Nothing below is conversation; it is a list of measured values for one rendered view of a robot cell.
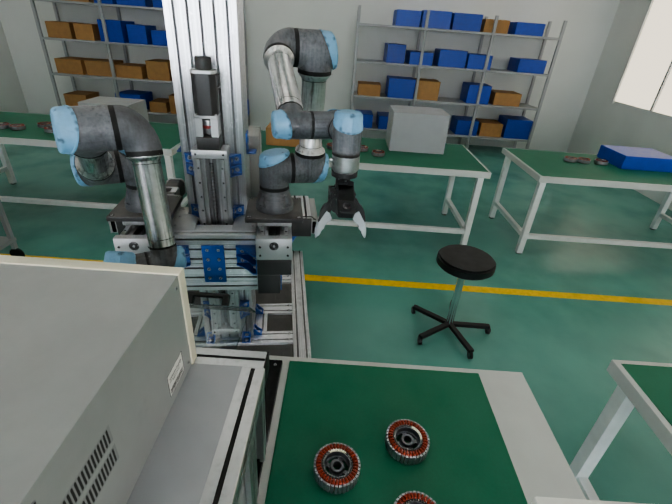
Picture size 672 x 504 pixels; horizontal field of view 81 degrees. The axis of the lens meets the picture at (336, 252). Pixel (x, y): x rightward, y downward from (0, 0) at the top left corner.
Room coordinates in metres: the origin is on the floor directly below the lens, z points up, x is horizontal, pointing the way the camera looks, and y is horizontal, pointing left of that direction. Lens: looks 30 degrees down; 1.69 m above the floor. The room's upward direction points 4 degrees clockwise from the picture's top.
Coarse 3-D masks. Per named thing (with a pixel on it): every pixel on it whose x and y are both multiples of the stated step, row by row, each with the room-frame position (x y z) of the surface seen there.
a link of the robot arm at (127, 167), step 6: (120, 150) 1.36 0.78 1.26; (120, 156) 1.34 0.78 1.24; (120, 162) 1.33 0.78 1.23; (126, 162) 1.34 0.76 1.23; (120, 168) 1.32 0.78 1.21; (126, 168) 1.33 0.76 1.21; (132, 168) 1.34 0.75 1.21; (120, 174) 1.32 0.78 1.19; (126, 174) 1.33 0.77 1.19; (132, 174) 1.34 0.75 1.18; (120, 180) 1.33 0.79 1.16; (126, 180) 1.34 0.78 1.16; (132, 180) 1.35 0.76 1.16
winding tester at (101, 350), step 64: (0, 256) 0.55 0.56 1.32; (0, 320) 0.40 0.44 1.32; (64, 320) 0.41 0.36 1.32; (128, 320) 0.42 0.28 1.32; (0, 384) 0.30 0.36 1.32; (64, 384) 0.30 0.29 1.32; (128, 384) 0.35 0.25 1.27; (0, 448) 0.22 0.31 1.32; (64, 448) 0.23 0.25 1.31; (128, 448) 0.31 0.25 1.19
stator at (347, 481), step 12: (336, 444) 0.62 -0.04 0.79; (324, 456) 0.58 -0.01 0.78; (336, 456) 0.60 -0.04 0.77; (348, 456) 0.59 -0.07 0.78; (324, 468) 0.56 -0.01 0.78; (348, 468) 0.57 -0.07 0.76; (324, 480) 0.53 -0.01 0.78; (336, 480) 0.53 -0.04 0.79; (348, 480) 0.53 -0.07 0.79; (336, 492) 0.51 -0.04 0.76
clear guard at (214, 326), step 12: (192, 312) 0.75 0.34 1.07; (204, 312) 0.75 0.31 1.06; (216, 312) 0.75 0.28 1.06; (228, 312) 0.76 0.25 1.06; (240, 312) 0.76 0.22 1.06; (252, 312) 0.83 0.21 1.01; (192, 324) 0.70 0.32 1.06; (204, 324) 0.71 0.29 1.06; (216, 324) 0.71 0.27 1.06; (228, 324) 0.71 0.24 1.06; (240, 324) 0.72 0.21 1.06; (204, 336) 0.67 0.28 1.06; (216, 336) 0.67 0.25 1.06; (228, 336) 0.67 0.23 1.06; (240, 336) 0.68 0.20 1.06; (216, 348) 0.63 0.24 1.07; (228, 348) 0.63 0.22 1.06
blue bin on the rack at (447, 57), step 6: (438, 48) 7.12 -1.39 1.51; (438, 54) 6.83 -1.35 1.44; (444, 54) 6.75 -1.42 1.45; (450, 54) 6.75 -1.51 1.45; (456, 54) 6.75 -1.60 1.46; (462, 54) 6.75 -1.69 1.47; (438, 60) 6.76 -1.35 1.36; (444, 60) 6.75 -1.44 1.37; (450, 60) 6.75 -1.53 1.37; (456, 60) 6.75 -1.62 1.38; (462, 60) 6.75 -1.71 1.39; (444, 66) 6.75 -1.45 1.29; (450, 66) 6.75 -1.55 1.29; (456, 66) 6.75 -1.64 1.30; (462, 66) 6.75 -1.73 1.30
